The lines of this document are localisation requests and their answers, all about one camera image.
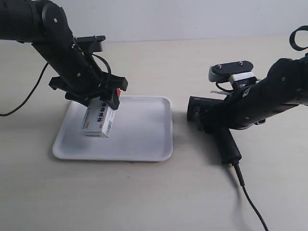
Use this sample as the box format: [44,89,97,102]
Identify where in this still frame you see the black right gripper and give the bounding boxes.
[194,85,265,131]

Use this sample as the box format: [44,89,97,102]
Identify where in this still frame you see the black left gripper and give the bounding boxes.
[49,75,128,110]

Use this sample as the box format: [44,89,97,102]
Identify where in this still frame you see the black handheld barcode scanner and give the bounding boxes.
[187,96,242,166]

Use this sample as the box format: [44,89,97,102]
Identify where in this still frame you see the white red medicine box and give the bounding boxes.
[79,98,115,138]

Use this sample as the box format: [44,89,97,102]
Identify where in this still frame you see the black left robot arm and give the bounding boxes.
[0,0,128,110]

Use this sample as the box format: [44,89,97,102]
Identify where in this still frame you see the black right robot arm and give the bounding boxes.
[199,57,308,130]

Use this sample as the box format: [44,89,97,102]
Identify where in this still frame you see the white plastic tray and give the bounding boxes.
[52,95,173,162]

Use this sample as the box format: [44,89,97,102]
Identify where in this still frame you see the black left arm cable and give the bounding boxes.
[0,54,113,117]

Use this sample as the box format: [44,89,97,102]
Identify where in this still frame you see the black scanner cable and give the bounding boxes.
[231,162,270,231]

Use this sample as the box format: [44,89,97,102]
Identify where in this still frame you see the black right arm cable loop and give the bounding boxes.
[289,26,308,51]

